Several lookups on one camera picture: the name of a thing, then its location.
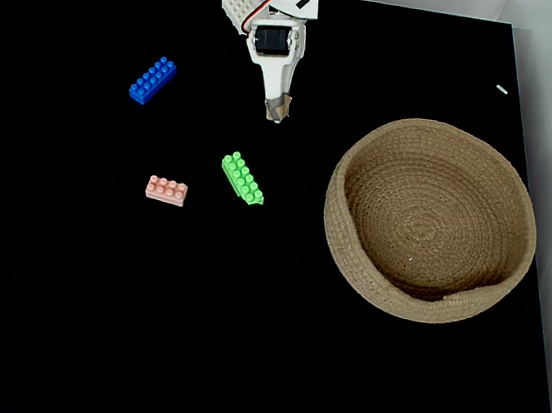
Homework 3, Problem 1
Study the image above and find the blue lego block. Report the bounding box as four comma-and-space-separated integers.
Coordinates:
126, 52, 179, 110

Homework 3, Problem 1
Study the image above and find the green lego block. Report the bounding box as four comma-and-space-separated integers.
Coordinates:
216, 149, 271, 208

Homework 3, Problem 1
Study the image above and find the red white black wrist cable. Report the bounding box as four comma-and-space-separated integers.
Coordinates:
240, 0, 298, 39

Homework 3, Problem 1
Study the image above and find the pink lego block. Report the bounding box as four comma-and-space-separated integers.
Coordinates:
143, 174, 191, 209

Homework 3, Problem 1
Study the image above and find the woven rope basket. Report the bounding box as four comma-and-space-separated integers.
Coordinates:
311, 107, 551, 337

